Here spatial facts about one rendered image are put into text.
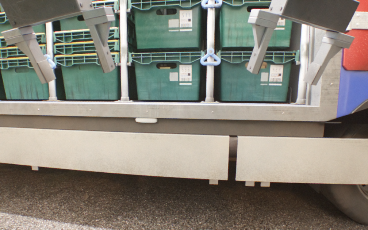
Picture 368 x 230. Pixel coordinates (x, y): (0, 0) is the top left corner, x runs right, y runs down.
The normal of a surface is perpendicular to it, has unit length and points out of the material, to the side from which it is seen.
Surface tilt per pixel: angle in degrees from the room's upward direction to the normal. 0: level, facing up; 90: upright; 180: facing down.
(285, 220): 0
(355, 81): 90
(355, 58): 90
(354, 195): 81
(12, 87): 94
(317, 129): 90
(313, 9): 113
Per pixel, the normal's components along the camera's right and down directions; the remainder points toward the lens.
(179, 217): 0.00, -0.99
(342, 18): 0.09, 0.51
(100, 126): -0.11, 0.12
